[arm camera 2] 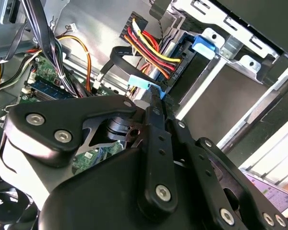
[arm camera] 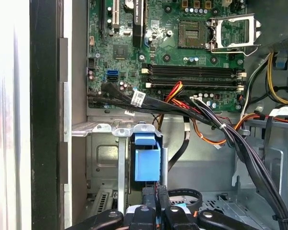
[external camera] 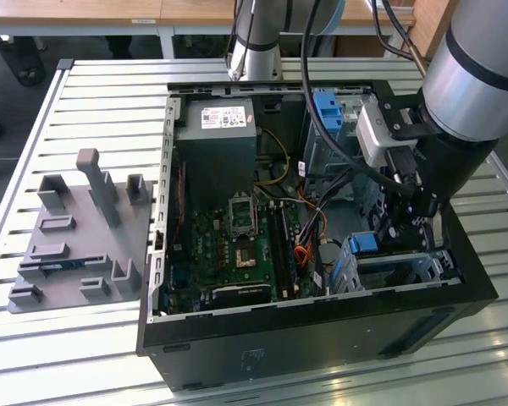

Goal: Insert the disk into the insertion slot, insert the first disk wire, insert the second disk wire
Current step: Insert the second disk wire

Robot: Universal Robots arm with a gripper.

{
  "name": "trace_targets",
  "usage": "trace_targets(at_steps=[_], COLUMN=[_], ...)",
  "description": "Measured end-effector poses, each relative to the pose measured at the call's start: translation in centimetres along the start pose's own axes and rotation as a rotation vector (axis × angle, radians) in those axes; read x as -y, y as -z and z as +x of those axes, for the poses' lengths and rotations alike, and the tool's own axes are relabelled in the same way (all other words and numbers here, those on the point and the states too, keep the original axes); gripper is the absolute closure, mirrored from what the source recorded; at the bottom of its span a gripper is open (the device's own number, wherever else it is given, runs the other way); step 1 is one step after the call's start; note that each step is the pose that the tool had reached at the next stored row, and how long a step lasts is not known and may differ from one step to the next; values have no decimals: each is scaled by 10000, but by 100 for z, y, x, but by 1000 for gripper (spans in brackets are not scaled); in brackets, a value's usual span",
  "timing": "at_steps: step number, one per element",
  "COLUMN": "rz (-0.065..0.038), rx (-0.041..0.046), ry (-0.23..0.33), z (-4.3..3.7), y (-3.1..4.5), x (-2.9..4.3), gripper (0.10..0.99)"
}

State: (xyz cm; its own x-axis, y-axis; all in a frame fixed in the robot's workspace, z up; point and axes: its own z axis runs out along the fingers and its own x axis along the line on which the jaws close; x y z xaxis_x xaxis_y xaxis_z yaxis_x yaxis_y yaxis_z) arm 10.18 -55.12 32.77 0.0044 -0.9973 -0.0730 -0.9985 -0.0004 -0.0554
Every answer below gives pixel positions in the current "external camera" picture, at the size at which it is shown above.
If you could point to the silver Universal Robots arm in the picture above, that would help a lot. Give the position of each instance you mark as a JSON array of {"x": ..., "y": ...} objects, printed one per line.
[{"x": 470, "y": 76}]

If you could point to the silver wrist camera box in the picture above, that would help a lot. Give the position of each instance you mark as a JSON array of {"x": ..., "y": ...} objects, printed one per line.
[{"x": 372, "y": 131}]

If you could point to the green motherboard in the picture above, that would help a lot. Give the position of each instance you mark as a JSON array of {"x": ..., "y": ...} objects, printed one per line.
[{"x": 211, "y": 254}]

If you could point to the grey parts rack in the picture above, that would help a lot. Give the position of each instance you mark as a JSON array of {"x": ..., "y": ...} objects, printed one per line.
[{"x": 89, "y": 237}]

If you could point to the metal drive cage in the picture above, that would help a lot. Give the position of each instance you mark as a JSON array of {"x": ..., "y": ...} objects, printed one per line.
[{"x": 321, "y": 148}]

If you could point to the black open PC case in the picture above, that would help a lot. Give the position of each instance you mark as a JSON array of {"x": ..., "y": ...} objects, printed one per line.
[{"x": 279, "y": 342}]

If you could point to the black graphics card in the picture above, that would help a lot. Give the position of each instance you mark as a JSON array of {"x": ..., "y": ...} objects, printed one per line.
[{"x": 241, "y": 296}]

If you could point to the hard disk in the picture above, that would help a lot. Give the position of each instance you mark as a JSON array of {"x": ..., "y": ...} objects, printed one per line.
[{"x": 364, "y": 244}]

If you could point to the round grey case speaker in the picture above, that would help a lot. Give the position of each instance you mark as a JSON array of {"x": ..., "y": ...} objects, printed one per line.
[{"x": 331, "y": 254}]

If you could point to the brown wooden cabinet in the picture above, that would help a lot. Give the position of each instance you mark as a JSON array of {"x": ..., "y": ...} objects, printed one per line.
[{"x": 432, "y": 25}]

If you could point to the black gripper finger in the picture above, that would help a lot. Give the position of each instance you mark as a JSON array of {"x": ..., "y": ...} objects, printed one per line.
[
  {"x": 420, "y": 232},
  {"x": 394, "y": 224}
]

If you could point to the black office chair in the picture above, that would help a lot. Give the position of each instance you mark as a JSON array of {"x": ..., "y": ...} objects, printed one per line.
[{"x": 23, "y": 59}]

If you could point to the blue drive latch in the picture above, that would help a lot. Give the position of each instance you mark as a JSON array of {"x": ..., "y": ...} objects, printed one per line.
[{"x": 327, "y": 111}]

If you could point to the RAM stick with blue label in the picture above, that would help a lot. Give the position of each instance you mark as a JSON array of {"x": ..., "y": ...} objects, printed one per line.
[{"x": 61, "y": 265}]

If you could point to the metal perforated disk bay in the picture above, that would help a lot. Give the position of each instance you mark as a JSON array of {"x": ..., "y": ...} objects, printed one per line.
[{"x": 389, "y": 270}]

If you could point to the grey power supply unit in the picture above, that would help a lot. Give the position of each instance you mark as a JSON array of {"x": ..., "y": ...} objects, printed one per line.
[{"x": 216, "y": 156}]

